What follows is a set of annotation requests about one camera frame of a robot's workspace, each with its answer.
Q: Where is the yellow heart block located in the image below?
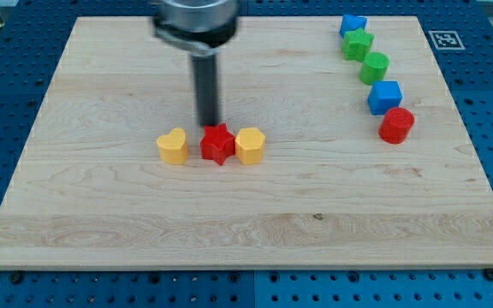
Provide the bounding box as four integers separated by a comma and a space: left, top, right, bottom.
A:
156, 127, 189, 165

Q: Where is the yellow hexagon block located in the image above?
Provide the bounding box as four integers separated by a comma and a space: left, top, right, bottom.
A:
235, 127, 266, 165

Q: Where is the red star block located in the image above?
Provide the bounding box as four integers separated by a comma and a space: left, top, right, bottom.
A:
199, 123, 235, 165

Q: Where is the wooden board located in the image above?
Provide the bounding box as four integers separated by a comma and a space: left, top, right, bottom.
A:
0, 16, 493, 271

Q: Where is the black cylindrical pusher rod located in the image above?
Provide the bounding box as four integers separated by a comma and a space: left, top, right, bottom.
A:
191, 54, 220, 127

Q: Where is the blue cube block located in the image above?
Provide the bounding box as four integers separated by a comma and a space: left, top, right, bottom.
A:
367, 80, 403, 116

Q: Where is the red cylinder block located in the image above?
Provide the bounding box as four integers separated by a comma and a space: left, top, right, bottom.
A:
378, 107, 415, 145

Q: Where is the green cylinder block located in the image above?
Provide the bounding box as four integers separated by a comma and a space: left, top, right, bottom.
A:
359, 52, 389, 86

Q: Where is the green star block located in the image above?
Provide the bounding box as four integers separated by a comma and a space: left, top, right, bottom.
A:
342, 28, 374, 62

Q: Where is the fiducial marker tag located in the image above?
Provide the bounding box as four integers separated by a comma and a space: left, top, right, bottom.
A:
428, 30, 465, 50

